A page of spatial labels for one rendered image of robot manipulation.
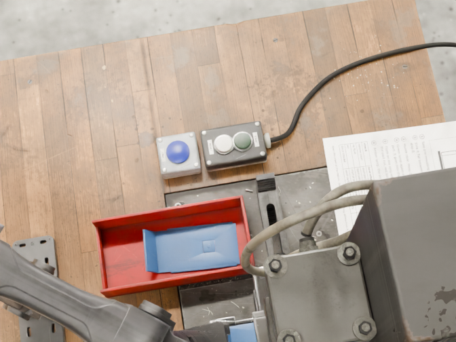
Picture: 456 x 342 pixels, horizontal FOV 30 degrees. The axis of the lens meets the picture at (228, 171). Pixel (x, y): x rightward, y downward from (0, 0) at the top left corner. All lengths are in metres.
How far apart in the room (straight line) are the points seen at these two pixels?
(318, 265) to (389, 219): 0.15
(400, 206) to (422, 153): 0.82
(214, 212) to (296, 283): 0.65
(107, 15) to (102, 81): 1.09
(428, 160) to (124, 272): 0.55
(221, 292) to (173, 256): 0.10
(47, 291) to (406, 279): 0.50
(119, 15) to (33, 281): 1.68
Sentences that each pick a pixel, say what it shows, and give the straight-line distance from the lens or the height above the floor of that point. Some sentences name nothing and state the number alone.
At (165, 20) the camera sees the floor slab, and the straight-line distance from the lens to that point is 2.60.
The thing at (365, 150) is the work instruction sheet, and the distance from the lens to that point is 1.48.
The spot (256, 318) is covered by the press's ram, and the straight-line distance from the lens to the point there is 1.12.
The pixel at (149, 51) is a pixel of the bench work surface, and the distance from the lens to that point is 1.56.
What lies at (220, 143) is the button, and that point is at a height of 0.94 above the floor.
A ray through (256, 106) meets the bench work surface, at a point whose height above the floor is 0.90.
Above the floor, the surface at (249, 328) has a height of 0.99.
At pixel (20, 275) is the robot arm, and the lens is 1.02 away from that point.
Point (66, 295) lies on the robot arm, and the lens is 1.03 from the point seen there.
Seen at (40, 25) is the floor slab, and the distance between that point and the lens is 2.66.
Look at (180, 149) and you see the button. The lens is 1.44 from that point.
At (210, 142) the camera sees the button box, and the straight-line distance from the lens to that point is 1.45.
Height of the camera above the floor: 2.30
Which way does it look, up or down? 73 degrees down
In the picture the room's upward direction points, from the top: 7 degrees counter-clockwise
